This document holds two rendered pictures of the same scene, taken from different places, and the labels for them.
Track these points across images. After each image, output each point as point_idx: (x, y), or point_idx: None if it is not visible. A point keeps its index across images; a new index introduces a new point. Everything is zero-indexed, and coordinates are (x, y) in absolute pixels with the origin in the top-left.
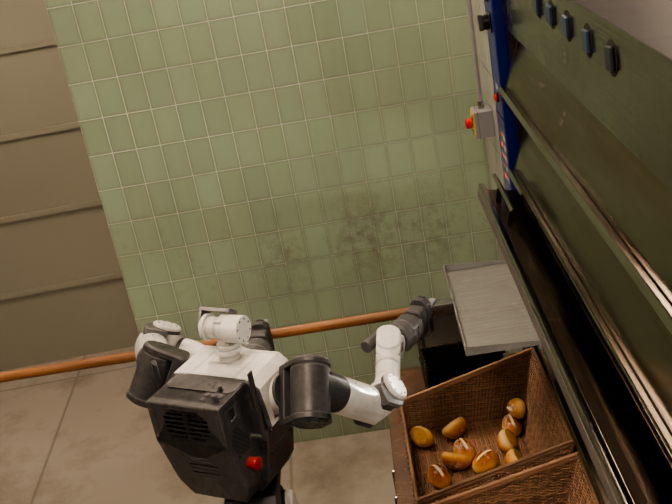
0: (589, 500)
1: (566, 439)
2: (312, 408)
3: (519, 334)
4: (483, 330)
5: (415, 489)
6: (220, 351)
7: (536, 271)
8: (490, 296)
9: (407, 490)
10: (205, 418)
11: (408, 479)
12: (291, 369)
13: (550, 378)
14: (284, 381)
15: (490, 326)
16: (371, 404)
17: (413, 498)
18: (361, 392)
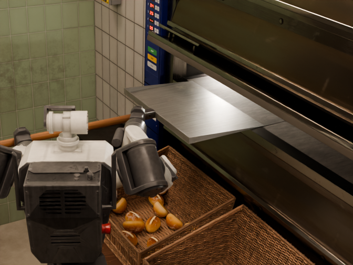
0: (263, 232)
1: (225, 199)
2: (158, 178)
3: (212, 128)
4: (186, 127)
5: (134, 246)
6: (65, 142)
7: None
8: (171, 106)
9: (106, 251)
10: (84, 193)
11: (102, 244)
12: (132, 151)
13: (209, 160)
14: (124, 161)
15: (188, 124)
16: (169, 176)
17: (114, 256)
18: (166, 167)
